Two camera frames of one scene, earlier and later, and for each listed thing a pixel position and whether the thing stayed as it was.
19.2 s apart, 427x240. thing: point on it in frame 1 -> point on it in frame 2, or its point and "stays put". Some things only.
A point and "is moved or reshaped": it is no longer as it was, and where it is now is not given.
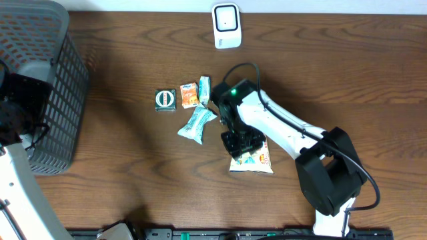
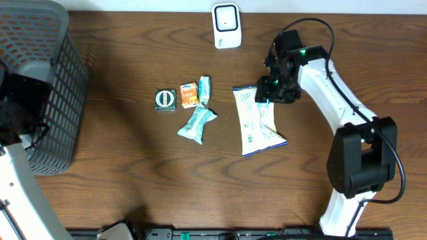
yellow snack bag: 259,161 is moved or reshaped
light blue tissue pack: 204,89 stays put
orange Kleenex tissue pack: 189,95 stays put
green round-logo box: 165,100 stays put
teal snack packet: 195,127 stays put
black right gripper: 235,149 -> 263,91
